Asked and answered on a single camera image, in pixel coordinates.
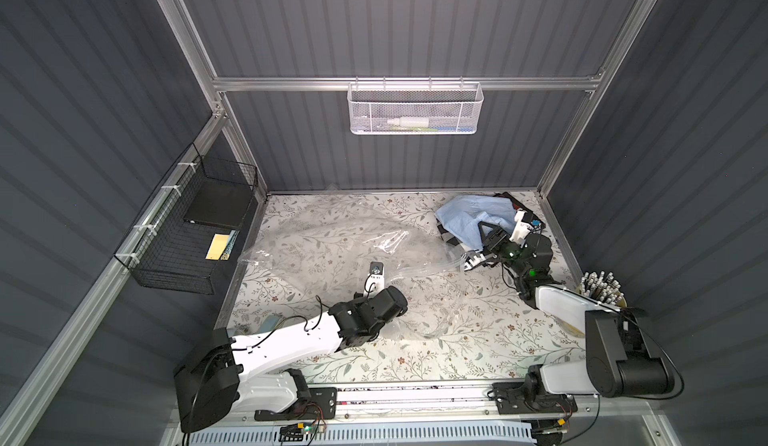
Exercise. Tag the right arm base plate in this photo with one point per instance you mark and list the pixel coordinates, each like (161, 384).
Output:
(520, 398)

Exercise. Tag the aluminium front rail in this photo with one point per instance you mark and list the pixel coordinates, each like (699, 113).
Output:
(438, 400)

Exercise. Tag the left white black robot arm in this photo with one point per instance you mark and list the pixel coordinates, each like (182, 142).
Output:
(222, 373)

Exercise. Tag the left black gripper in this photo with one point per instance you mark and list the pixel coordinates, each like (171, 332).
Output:
(372, 298)

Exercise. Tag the clear plastic vacuum bag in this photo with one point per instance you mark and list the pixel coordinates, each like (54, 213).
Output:
(322, 256)

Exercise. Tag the white vented panel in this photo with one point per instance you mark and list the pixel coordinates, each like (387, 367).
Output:
(485, 432)

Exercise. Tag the yellow cup of pens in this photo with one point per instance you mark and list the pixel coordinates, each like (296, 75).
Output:
(602, 287)

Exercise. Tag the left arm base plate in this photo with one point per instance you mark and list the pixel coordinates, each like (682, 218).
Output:
(316, 403)

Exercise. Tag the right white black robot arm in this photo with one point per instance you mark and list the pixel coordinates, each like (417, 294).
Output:
(621, 357)

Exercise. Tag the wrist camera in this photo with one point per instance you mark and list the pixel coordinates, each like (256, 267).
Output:
(521, 230)
(375, 281)

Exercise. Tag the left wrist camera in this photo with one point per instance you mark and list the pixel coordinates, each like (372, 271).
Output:
(375, 281)

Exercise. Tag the yellow notepad in basket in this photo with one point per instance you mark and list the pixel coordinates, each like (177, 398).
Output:
(217, 247)

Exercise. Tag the black wire wall basket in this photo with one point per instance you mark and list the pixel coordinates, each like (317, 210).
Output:
(165, 252)

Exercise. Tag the white wire mesh basket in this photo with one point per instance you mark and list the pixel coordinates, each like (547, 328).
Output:
(451, 112)

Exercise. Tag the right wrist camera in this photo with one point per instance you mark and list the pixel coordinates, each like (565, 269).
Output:
(521, 230)

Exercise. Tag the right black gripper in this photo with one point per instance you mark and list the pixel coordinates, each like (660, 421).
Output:
(491, 245)

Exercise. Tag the white bottle in basket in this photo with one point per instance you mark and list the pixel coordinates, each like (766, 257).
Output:
(409, 123)

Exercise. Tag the aluminium frame back crossbar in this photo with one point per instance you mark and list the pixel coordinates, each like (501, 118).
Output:
(335, 84)

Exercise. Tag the red plaid shirt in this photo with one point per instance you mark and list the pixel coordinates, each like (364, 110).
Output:
(522, 203)

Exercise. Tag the light blue shirt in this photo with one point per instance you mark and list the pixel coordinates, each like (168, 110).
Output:
(462, 214)

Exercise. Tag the black white checked shirt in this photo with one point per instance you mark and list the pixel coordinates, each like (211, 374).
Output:
(459, 248)

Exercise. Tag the black box in basket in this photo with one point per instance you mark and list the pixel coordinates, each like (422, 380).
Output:
(219, 204)

